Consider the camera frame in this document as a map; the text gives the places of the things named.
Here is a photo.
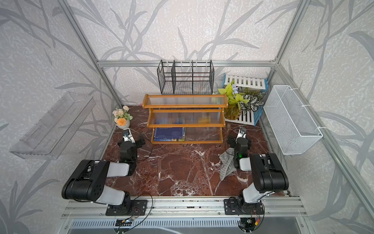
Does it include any orange wooden bookshelf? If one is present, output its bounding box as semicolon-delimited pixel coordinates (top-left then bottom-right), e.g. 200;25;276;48
142;94;228;144

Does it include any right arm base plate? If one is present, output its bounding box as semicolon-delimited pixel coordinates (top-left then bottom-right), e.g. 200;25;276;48
224;197;265;215

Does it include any black wire mesh organizer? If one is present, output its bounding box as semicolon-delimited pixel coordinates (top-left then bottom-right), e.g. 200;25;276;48
157;60;215;95

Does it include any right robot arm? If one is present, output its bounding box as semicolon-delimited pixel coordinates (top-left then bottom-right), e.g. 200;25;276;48
228;136;289;215

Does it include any white wire mesh basket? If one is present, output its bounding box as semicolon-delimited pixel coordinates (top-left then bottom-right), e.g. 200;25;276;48
264;85;323;155

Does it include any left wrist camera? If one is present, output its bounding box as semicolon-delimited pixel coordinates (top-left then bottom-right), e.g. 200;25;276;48
123;128;135;143

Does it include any flower pot with orange flowers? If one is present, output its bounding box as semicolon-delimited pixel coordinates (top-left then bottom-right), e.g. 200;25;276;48
112;106;133;130

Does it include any aluminium rail frame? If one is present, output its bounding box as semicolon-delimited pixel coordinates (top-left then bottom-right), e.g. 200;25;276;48
61;196;308;219

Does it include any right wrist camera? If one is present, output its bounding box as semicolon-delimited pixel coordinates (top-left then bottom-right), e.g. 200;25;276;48
236;127;246;139

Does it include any green potted plant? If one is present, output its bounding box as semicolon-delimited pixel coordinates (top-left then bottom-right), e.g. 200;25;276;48
218;82;265;120

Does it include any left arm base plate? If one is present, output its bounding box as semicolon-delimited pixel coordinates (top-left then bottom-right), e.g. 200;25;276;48
105;199;148;216

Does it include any blue book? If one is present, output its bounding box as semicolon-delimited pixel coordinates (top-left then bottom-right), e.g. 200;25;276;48
153;127;185;141

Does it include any black cable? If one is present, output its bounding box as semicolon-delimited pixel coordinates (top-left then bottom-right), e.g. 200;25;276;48
115;192;154;234

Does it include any clear acrylic wall shelf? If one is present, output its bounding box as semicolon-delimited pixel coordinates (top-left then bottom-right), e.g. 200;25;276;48
10;92;96;160

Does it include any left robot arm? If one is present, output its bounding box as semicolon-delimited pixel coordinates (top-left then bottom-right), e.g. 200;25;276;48
61;137;147;216

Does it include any grey striped fluffy cloth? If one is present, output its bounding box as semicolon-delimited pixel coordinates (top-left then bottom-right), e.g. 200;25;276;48
219;148;236;181

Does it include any white and blue slatted crate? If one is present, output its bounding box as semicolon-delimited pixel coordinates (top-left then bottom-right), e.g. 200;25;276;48
221;74;268;126

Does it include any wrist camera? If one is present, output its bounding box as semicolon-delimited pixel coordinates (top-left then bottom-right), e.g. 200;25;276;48
236;127;246;139
123;128;135;143

